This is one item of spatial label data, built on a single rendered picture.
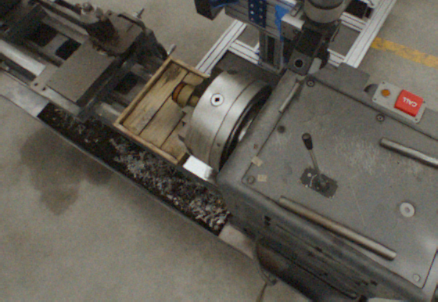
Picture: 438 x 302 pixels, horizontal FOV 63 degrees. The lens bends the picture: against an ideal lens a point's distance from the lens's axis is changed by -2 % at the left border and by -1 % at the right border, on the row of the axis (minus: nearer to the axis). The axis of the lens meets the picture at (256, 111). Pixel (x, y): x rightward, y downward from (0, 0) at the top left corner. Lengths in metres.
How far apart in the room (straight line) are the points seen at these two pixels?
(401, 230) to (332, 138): 0.27
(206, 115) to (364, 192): 0.46
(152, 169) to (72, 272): 0.90
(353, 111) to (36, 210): 2.01
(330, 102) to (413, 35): 1.96
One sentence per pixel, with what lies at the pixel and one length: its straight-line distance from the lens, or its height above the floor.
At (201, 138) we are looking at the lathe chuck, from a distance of 1.02.
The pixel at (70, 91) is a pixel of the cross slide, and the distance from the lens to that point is 1.49.
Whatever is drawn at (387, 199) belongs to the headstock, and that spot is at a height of 1.26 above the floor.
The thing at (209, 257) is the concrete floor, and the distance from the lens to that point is 2.14.
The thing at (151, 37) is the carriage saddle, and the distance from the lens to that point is 1.60.
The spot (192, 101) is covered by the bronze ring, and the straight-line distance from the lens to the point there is 1.16.
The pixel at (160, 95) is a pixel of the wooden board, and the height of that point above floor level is 0.88.
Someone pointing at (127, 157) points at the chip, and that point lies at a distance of 1.72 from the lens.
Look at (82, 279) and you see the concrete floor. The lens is 2.33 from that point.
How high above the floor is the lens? 2.12
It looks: 64 degrees down
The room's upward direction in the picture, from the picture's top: 2 degrees counter-clockwise
